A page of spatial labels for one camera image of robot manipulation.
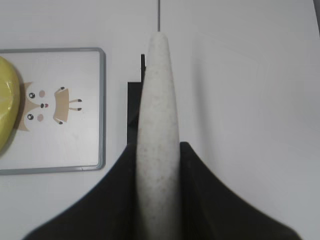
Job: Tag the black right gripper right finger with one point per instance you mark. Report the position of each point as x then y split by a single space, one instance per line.
211 211

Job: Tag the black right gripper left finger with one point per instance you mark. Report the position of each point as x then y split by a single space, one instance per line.
106 212

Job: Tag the knife with white handle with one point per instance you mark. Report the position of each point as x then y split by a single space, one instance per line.
158 148

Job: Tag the yellow plastic banana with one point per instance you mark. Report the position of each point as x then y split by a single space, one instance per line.
9 99

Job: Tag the white cutting board grey rim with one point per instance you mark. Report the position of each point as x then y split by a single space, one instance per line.
60 126

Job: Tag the black knife stand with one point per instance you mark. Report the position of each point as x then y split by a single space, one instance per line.
134 93

